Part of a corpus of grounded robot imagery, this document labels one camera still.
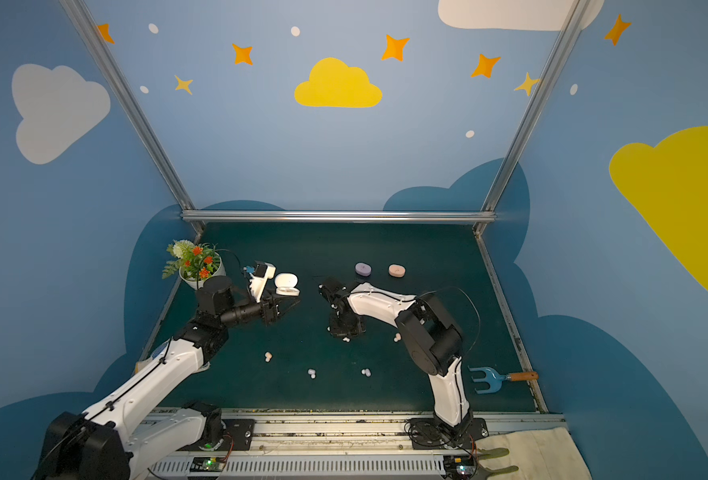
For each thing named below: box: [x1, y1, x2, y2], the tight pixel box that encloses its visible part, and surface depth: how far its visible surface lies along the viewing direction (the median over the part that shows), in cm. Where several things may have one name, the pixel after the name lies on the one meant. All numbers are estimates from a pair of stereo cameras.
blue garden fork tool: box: [468, 366, 539, 394], surface depth 84 cm
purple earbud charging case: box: [355, 262, 372, 277], surface depth 109 cm
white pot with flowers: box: [162, 239, 226, 290], surface depth 94 cm
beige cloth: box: [475, 427, 592, 480], surface depth 73 cm
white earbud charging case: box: [274, 273, 301, 297], surface depth 77 cm
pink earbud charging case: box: [388, 264, 406, 278], surface depth 109 cm
